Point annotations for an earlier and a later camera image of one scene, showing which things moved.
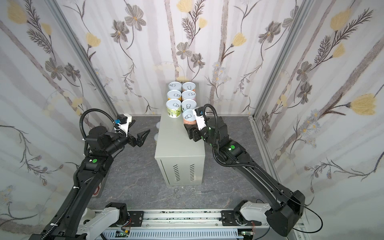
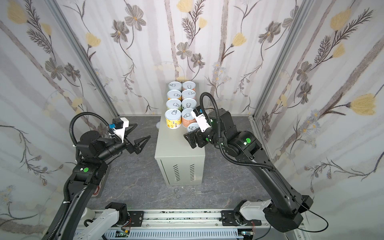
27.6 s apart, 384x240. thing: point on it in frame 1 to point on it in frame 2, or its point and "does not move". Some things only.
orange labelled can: [188, 86] does not move
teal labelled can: [175, 85] does not move
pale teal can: [188, 104] does not move
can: [156, 137] to [173, 118]
